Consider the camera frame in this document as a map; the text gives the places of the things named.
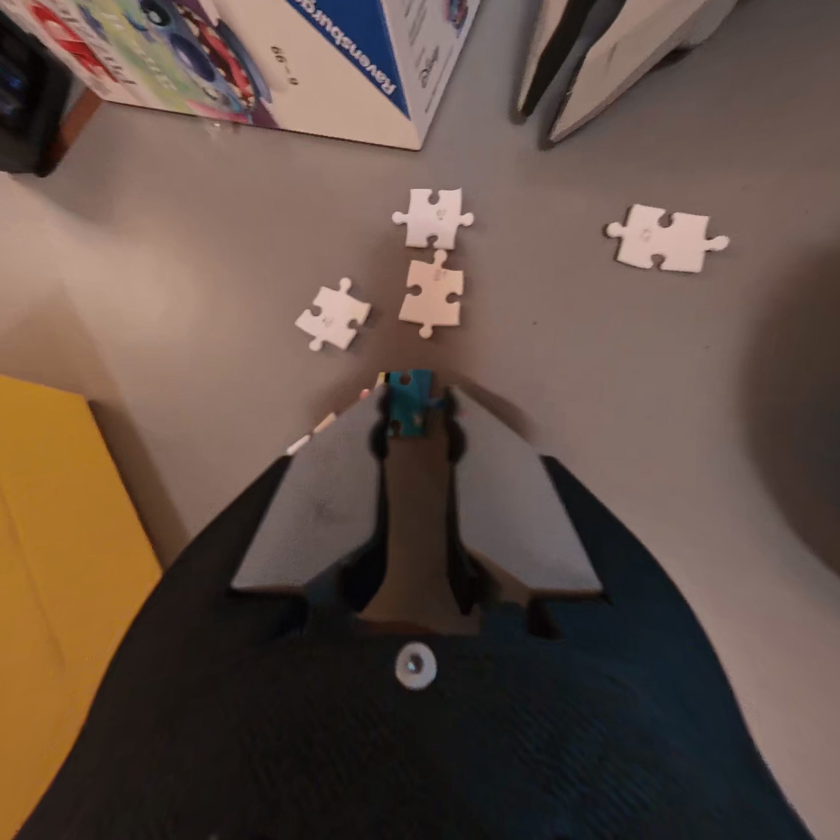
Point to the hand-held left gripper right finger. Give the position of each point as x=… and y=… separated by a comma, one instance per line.
x=518, y=525

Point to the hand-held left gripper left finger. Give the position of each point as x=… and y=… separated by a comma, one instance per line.
x=321, y=518

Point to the teal printed puzzle piece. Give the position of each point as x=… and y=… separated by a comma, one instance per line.
x=410, y=407

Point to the white puzzle pieces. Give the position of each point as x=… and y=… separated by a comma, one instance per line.
x=433, y=216

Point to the white cartoon print puzzle box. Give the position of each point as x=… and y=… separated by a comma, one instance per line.
x=341, y=85

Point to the yellow box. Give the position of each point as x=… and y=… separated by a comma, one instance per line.
x=59, y=558

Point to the white and black device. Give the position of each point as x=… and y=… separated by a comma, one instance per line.
x=623, y=59

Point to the black electronic device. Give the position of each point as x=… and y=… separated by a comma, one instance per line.
x=29, y=98

